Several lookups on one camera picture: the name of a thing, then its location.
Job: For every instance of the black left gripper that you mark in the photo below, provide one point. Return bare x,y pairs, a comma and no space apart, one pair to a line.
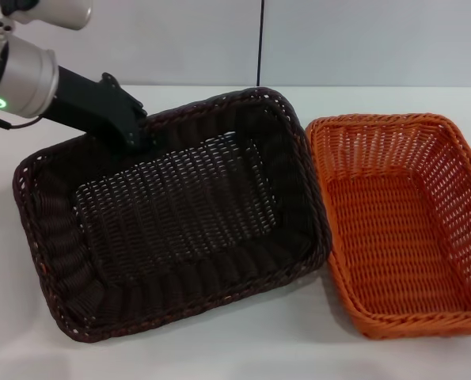
78,101

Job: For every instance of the dark brown woven basket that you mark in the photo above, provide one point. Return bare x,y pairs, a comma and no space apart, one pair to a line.
172,206

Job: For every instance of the orange woven basket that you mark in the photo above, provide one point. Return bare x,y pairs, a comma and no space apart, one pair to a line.
393,237

